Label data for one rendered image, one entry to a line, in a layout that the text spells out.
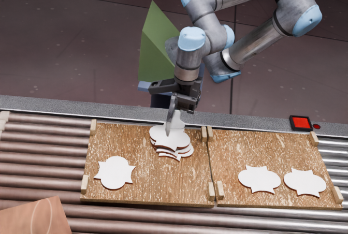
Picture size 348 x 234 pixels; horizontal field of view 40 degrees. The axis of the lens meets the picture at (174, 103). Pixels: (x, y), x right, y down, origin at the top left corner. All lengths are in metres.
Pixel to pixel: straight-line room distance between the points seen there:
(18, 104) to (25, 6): 2.71
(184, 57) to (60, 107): 0.62
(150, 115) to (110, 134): 0.20
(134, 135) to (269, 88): 2.18
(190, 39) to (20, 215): 0.66
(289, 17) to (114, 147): 0.75
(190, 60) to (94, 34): 2.73
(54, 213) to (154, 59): 0.90
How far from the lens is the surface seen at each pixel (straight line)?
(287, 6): 1.70
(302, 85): 3.89
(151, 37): 1.96
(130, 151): 1.62
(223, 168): 1.62
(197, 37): 1.37
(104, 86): 3.47
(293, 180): 1.65
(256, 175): 1.61
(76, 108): 1.82
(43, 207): 1.33
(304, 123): 1.92
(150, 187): 1.52
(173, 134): 1.64
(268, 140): 1.78
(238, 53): 1.86
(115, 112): 1.81
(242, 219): 1.51
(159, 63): 1.99
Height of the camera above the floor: 2.06
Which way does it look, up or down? 38 degrees down
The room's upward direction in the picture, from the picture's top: 9 degrees clockwise
